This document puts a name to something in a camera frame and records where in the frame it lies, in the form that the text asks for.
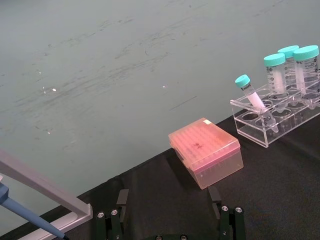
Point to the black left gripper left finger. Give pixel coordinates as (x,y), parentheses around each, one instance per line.
(122,200)

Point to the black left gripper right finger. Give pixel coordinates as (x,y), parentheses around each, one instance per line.
(215,197)

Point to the orange translucent pipette tip box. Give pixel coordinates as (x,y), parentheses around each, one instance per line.
(205,152)

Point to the black table cloth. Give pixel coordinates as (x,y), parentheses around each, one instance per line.
(275,187)

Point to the clear acrylic tube rack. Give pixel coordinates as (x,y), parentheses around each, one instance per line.
(252,127)

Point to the grey pipette stand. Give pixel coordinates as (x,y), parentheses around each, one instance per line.
(37,185)

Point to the small teal-capped centrifuge tube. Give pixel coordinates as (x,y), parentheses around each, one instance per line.
(253,98)

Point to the large teal-capped centrifuge tube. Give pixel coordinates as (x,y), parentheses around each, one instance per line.
(306,65)
(275,75)
(288,51)

